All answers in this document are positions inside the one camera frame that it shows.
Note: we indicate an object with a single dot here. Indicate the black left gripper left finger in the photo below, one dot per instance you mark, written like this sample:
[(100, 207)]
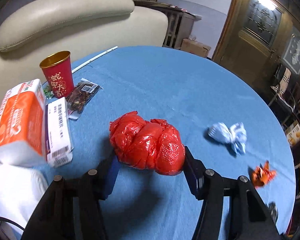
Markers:
[(72, 206)]

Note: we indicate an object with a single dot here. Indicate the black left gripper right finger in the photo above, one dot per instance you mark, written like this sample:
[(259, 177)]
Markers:
[(249, 217)]

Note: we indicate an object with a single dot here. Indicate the red plastic bag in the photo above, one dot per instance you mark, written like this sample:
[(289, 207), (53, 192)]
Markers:
[(154, 145)]

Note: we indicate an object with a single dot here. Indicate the small red orange wrapper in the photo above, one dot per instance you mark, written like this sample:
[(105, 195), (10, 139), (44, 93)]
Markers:
[(262, 175)]

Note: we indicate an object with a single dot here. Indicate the white folded tissue stack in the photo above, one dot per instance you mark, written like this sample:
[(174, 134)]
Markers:
[(20, 191)]

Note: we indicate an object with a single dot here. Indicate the white purple medicine box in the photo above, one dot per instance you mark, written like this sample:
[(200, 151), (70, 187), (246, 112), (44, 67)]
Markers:
[(58, 142)]

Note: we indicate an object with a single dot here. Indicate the white crumpled paper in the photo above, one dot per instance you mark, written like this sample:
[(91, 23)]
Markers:
[(235, 136)]

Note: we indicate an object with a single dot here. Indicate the orange white tissue pack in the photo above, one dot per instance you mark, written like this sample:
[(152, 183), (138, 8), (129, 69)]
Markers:
[(21, 125)]

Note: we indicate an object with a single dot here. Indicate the blue round tablecloth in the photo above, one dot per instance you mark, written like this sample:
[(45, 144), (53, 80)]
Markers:
[(192, 94)]

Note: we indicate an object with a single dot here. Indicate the yellow printed cardboard box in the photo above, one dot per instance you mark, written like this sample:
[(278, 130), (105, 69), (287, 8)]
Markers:
[(293, 133)]

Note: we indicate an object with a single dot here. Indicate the dark snack packet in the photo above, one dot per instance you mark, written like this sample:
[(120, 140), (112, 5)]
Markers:
[(83, 92)]

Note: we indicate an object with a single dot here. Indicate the wooden chair with clothes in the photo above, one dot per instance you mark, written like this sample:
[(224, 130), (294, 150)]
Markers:
[(286, 93)]

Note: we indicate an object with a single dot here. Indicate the white plastic straw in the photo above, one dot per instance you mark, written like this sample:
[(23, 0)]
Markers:
[(93, 59)]

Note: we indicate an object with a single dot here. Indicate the red paper cup gold rim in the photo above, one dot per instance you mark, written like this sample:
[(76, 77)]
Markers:
[(57, 70)]

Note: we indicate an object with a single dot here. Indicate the cardboard box on floor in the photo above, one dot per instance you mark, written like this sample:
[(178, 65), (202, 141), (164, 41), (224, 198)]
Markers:
[(195, 47)]

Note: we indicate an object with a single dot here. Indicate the beige leather armchair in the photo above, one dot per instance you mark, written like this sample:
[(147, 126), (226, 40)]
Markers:
[(45, 27)]

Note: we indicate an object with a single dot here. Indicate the wooden glass panel door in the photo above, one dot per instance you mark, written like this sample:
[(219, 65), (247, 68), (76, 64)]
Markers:
[(256, 37)]

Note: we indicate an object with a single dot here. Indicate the brown wooden cabinet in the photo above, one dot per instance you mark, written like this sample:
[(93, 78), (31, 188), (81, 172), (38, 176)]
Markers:
[(180, 22)]

